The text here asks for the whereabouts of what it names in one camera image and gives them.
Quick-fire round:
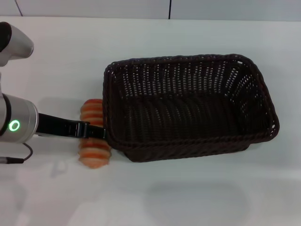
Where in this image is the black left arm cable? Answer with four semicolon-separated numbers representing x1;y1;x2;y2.
0;140;33;164

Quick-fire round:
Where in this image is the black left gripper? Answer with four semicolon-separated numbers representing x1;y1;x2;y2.
37;113;107;140

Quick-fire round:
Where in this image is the orange striped ridged bread loaf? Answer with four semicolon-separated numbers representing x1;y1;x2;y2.
78;98;111;170

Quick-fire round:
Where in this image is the dark brown woven basket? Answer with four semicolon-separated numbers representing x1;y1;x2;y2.
103;53;281;163

